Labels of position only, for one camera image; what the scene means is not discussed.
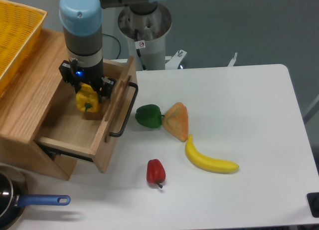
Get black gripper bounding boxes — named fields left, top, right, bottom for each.
left=59, top=59, right=117, bottom=103

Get yellow bell pepper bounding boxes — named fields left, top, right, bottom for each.
left=76, top=84, right=100, bottom=113

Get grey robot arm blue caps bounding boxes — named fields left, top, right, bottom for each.
left=59, top=0, right=172, bottom=100

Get open wooden top drawer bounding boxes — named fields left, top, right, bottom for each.
left=35, top=57, right=138, bottom=173

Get wooden drawer cabinet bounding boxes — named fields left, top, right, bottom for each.
left=0, top=29, right=77, bottom=180

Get green bell pepper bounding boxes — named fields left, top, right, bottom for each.
left=135, top=104, right=163, bottom=129

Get red bell pepper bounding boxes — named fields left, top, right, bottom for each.
left=146, top=159, right=166, bottom=189

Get yellow plastic basket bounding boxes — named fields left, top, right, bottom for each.
left=0, top=0, right=47, bottom=93

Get orange croissant pastry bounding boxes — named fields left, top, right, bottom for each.
left=162, top=102, right=189, bottom=142

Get yellow banana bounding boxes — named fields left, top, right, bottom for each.
left=185, top=135, right=239, bottom=174

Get black cable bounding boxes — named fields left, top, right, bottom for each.
left=102, top=34, right=122, bottom=60

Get black drawer handle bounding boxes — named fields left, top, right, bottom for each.
left=109, top=81, right=139, bottom=138

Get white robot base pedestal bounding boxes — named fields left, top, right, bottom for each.
left=118, top=1, right=187, bottom=71

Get black frying pan blue handle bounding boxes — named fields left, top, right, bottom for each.
left=0, top=166, right=71, bottom=230

